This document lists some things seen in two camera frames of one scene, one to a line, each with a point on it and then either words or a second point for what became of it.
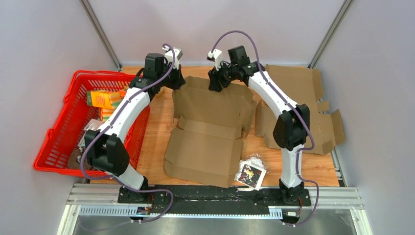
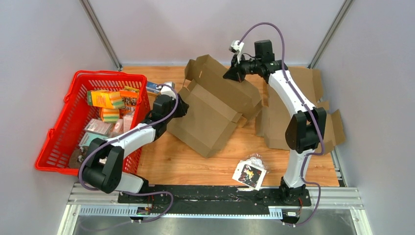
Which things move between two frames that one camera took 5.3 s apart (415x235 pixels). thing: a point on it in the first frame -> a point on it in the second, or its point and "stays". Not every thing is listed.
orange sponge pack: x=104 y=98 stays
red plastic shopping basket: x=66 y=129 stays
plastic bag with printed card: x=252 y=172 stays
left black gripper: x=179 y=81 -> x=182 y=107
